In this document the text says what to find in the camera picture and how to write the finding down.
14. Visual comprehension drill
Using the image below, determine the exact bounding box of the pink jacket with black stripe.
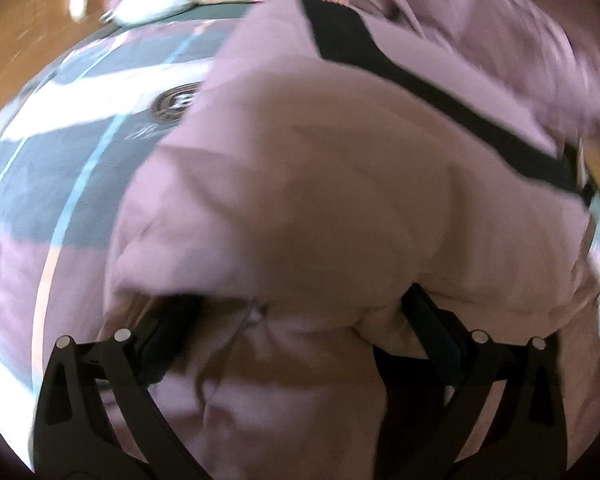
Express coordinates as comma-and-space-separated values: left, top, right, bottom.
102, 0, 600, 479

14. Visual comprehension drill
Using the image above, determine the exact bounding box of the plaid pink grey quilt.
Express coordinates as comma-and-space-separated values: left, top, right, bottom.
0, 18, 236, 458

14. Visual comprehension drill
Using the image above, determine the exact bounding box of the white round pillow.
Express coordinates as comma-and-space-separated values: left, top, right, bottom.
110, 0, 195, 18

